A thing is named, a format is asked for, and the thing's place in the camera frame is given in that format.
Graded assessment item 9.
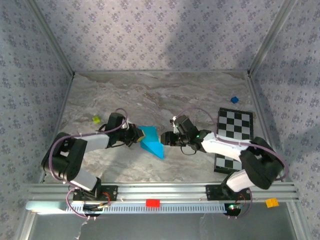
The aluminium frame post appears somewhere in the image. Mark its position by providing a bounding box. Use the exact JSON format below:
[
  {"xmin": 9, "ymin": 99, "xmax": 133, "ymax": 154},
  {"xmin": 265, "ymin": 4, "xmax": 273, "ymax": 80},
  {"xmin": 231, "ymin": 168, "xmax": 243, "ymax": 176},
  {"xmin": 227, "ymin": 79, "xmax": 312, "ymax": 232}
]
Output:
[
  {"xmin": 23, "ymin": 0, "xmax": 76, "ymax": 77},
  {"xmin": 246, "ymin": 0, "xmax": 300, "ymax": 77}
]

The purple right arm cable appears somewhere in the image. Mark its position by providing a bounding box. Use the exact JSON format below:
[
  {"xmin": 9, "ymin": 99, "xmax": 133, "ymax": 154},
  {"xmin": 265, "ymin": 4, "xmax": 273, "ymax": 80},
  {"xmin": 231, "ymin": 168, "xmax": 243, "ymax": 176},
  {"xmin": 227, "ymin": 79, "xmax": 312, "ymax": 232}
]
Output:
[{"xmin": 173, "ymin": 107, "xmax": 290, "ymax": 220}]

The slotted cable duct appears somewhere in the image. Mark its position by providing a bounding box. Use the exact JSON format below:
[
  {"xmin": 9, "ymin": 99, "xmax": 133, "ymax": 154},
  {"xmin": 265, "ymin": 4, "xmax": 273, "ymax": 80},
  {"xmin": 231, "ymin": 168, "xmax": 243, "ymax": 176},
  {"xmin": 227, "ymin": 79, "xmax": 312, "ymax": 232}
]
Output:
[{"xmin": 65, "ymin": 201, "xmax": 230, "ymax": 214}]

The blue cloth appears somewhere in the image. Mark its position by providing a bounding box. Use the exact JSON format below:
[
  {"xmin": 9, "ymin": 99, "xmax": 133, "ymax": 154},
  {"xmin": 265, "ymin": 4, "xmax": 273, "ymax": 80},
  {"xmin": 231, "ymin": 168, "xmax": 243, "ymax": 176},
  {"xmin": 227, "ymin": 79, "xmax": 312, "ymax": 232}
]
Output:
[{"xmin": 137, "ymin": 125, "xmax": 165, "ymax": 161}]

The small black electronics board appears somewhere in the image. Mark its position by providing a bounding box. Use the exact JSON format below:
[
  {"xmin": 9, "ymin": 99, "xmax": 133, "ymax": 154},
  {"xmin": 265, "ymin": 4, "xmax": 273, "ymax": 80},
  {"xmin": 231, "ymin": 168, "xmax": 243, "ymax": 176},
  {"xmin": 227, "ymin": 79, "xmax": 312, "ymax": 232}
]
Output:
[
  {"xmin": 223, "ymin": 202, "xmax": 244, "ymax": 217},
  {"xmin": 82, "ymin": 201, "xmax": 111, "ymax": 217}
]

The black and white checkerboard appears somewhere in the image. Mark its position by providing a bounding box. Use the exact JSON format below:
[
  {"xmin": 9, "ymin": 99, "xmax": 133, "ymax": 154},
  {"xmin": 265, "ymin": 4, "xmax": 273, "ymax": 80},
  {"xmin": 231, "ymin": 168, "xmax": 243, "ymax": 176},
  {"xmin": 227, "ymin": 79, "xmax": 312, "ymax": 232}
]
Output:
[{"xmin": 213, "ymin": 107, "xmax": 255, "ymax": 175}]

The orange toy brick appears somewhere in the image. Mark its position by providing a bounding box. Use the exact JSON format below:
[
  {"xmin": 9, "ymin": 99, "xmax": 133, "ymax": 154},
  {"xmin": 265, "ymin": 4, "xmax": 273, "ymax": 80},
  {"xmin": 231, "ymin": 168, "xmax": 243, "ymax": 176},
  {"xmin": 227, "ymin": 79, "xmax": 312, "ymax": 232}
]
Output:
[{"xmin": 265, "ymin": 197, "xmax": 280, "ymax": 209}]

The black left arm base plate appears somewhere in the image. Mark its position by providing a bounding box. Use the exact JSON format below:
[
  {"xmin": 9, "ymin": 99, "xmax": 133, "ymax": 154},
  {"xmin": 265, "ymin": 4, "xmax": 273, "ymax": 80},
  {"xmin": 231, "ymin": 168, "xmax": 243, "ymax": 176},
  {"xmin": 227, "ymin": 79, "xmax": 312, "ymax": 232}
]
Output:
[{"xmin": 72, "ymin": 185, "xmax": 119, "ymax": 202}]

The aluminium table side rail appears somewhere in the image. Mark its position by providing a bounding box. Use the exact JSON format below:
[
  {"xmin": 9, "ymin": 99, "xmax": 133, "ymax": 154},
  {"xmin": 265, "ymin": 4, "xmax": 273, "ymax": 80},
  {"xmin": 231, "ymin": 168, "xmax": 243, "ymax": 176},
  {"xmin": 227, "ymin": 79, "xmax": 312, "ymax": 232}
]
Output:
[
  {"xmin": 246, "ymin": 73, "xmax": 291, "ymax": 183},
  {"xmin": 38, "ymin": 73, "xmax": 76, "ymax": 185}
]

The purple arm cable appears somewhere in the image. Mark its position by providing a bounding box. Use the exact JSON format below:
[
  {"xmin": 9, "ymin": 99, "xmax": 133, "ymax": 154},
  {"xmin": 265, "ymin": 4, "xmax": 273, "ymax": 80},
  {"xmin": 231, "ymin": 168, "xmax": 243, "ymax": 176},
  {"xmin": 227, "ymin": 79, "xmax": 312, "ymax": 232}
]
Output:
[
  {"xmin": 48, "ymin": 107, "xmax": 129, "ymax": 221},
  {"xmin": 173, "ymin": 107, "xmax": 290, "ymax": 220}
]

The light blue flat bar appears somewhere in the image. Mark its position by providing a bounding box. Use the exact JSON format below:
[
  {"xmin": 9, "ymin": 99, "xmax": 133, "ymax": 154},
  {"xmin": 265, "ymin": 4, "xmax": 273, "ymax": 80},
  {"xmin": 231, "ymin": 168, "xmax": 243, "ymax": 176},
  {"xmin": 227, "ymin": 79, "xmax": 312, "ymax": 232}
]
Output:
[{"xmin": 24, "ymin": 200, "xmax": 68, "ymax": 214}]

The red toy brick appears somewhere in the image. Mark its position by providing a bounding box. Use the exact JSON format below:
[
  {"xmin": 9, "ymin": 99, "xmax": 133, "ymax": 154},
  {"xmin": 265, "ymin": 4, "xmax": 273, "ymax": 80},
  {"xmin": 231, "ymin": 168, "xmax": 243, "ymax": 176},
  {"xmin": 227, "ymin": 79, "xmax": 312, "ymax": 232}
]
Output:
[{"xmin": 145, "ymin": 198, "xmax": 161, "ymax": 208}]

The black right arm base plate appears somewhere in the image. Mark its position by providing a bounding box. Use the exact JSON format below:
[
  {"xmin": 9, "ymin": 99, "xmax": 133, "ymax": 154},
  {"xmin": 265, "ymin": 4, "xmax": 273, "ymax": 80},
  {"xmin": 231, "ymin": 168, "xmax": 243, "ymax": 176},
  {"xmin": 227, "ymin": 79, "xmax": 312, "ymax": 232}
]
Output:
[{"xmin": 205, "ymin": 184, "xmax": 252, "ymax": 201}]

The wide aluminium mounting rail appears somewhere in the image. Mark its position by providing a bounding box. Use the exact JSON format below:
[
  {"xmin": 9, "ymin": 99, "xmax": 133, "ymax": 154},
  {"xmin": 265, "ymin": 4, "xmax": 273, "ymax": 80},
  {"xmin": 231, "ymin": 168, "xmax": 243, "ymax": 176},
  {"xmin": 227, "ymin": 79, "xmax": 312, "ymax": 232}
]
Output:
[{"xmin": 27, "ymin": 182, "xmax": 300, "ymax": 204}]

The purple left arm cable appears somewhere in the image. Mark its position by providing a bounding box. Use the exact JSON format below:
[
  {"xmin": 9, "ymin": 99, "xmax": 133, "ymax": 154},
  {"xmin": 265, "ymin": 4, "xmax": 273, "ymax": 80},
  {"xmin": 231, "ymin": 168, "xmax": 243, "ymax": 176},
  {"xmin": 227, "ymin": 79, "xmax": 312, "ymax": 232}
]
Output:
[{"xmin": 48, "ymin": 107, "xmax": 129, "ymax": 221}]

